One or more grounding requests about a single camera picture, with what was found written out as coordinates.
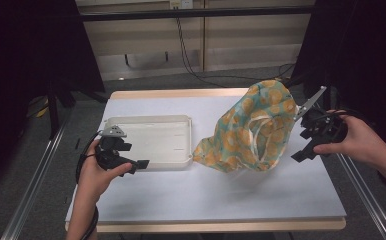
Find green orange patterned fabric bag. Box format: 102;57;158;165
192;79;298;174

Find black curtain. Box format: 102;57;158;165
290;0;386;158
0;0;106;198

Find black hanging wall cable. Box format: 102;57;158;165
175;16;297;88

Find black metal stand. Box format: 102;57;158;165
45;83;109;141

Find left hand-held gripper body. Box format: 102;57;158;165
94;124;139;172

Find black horizontal crossbar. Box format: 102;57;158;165
79;5;315;23

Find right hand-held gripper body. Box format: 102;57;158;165
293;85;349;148

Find person's left hand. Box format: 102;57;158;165
77;139;134;204

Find white wall socket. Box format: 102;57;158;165
169;0;194;10

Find small yellow object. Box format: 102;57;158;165
35;105;50;118

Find pale blue table mat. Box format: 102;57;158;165
64;95;348;225

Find person's right hand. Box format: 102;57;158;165
312;109;386;168

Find white plastic tray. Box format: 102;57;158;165
103;114;194;172

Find beige panelled cabinet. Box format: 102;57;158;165
75;0;315;82

